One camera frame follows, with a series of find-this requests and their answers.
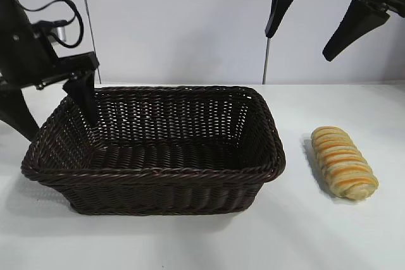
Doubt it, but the long striped bread loaf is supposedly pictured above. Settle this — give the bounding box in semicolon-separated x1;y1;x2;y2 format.
310;126;380;201

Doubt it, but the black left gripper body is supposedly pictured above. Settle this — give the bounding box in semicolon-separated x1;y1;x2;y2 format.
0;0;100;91

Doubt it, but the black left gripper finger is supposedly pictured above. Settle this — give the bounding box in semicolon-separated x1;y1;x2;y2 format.
62;73;99;128
0;85;41;143

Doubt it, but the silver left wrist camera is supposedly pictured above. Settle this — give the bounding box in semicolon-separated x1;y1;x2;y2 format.
34;19;69;47

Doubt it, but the dark brown wicker basket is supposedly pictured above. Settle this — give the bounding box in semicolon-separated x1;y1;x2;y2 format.
20;85;287;217

